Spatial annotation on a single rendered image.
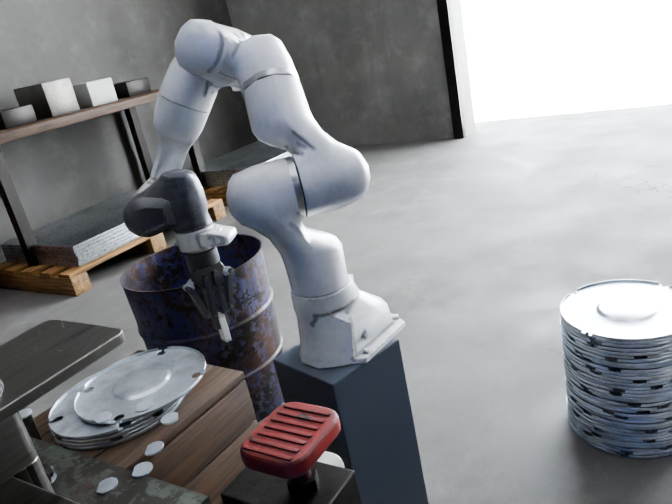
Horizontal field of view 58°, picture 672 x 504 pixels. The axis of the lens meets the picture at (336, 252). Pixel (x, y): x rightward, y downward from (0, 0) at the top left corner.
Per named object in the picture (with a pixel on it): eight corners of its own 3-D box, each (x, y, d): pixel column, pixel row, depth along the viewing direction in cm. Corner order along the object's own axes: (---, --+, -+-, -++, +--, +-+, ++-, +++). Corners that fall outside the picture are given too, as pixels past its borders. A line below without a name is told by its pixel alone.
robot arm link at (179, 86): (174, 1, 122) (236, 26, 135) (148, 87, 127) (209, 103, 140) (233, 28, 111) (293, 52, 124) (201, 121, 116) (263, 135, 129)
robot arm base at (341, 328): (355, 306, 136) (344, 248, 131) (421, 324, 122) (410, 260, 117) (278, 353, 123) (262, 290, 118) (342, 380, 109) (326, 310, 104)
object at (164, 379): (49, 432, 124) (48, 429, 124) (108, 358, 151) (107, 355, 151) (184, 415, 121) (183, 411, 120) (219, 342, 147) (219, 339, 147)
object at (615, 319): (534, 316, 146) (533, 313, 146) (610, 272, 159) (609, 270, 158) (649, 357, 122) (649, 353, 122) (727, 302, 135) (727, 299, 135)
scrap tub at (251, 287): (226, 355, 223) (190, 233, 207) (321, 370, 201) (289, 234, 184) (140, 425, 191) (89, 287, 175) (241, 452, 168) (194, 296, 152)
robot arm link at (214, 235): (167, 230, 138) (174, 252, 140) (189, 238, 128) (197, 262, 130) (216, 212, 145) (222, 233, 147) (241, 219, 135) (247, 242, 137)
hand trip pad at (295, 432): (303, 469, 53) (283, 395, 51) (362, 485, 50) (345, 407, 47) (254, 528, 48) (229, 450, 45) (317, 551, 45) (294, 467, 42)
